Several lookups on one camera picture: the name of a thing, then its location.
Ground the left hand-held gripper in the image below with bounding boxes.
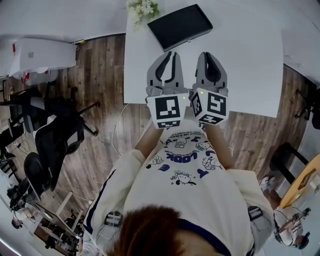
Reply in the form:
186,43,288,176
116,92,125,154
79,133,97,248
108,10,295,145
145,51,188,130

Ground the white flower bouquet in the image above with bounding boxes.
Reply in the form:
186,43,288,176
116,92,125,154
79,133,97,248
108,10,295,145
125,0,161,27

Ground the black chair base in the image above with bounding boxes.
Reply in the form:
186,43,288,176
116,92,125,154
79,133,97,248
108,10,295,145
294,84,320,131

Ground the person's cream printed sweatshirt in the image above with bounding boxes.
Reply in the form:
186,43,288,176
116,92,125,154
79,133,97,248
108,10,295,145
82,127,275,256

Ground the person's right forearm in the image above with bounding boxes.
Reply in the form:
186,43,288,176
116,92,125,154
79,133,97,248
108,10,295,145
204,123,236,171

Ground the person's left forearm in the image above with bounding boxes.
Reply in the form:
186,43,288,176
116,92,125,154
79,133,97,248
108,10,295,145
135,122,164,162

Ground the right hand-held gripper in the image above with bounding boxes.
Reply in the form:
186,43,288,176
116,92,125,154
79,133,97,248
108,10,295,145
190,51,230,125

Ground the grey shoulder strap buckle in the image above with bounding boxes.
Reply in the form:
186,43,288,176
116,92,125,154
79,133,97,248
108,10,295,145
104,210,124,227
247,205,264,222

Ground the black stool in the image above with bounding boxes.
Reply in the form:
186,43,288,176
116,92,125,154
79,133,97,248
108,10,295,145
269,141,310,185

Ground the white table leg frame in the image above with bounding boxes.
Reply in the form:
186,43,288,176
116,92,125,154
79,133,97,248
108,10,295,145
55,190,84,235

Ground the round wooden table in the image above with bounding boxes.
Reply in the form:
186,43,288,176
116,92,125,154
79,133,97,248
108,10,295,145
279,159,320,209

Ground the black office chair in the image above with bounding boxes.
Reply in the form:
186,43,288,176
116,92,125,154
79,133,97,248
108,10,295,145
23,86,101,199

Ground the white plastic appliance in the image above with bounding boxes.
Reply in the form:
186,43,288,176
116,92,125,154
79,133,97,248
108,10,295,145
0,34,77,79

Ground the white floor cable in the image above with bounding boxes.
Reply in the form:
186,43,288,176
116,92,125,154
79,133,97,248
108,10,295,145
111,102,131,157

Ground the cluttered work desk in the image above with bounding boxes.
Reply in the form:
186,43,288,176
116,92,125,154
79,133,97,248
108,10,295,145
0,174,85,253

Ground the black box with drawer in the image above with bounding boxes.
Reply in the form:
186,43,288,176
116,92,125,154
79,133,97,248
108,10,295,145
146,3,214,53

